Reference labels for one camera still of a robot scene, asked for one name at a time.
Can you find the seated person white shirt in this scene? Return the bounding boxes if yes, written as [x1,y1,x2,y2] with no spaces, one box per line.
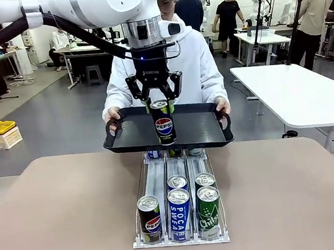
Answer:
[45,26,74,73]

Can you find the person in beige coat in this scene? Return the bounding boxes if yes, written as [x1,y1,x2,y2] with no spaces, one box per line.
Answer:
[285,0,334,73]

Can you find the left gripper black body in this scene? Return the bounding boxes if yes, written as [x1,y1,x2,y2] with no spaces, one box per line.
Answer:
[129,39,172,91]

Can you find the person's left forearm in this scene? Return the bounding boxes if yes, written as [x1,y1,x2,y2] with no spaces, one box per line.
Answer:
[202,74,228,102]

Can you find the person's right forearm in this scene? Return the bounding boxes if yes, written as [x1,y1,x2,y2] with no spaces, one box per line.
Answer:
[100,84,133,113]

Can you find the person in black t-shirt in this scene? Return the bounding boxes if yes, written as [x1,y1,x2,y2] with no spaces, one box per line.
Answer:
[210,0,247,60]

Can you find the tall black camera tripod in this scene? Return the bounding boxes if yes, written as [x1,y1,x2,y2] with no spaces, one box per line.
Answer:
[278,0,313,67]

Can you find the left arm black cable sleeve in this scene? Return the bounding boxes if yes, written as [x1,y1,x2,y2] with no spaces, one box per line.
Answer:
[0,0,130,71]

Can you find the large white table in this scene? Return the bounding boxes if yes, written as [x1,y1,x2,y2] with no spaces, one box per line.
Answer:
[229,56,334,163]

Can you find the grey work table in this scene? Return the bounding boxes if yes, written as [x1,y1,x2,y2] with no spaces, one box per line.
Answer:
[53,40,115,91]

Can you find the person's right hand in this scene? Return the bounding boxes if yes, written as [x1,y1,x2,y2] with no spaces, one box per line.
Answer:
[102,105,124,126]

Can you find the grey plastic stool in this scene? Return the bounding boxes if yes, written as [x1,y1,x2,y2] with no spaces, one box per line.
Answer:
[84,64,105,87]

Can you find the person in white hoodie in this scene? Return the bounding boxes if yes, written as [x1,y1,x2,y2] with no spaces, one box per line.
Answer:
[91,0,231,123]

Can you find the white plastic bin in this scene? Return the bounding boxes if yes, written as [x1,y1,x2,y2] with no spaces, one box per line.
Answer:
[249,26,277,40]

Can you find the person's left hand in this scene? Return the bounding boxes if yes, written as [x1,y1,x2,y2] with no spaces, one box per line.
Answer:
[214,95,232,118]

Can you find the black serving tray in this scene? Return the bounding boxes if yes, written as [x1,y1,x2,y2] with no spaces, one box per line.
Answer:
[99,96,235,160]

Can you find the white background desk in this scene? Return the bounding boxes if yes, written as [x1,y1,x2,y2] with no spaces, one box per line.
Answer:
[233,27,294,68]

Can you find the person in dark jacket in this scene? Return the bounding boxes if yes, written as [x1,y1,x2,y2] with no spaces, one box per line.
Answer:
[173,0,206,35]

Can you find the white wire can rack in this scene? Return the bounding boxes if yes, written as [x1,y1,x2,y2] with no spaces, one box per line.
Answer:
[124,143,231,250]

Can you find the white plastic crate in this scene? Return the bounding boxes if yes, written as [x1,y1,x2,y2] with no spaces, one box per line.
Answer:
[0,126,25,151]

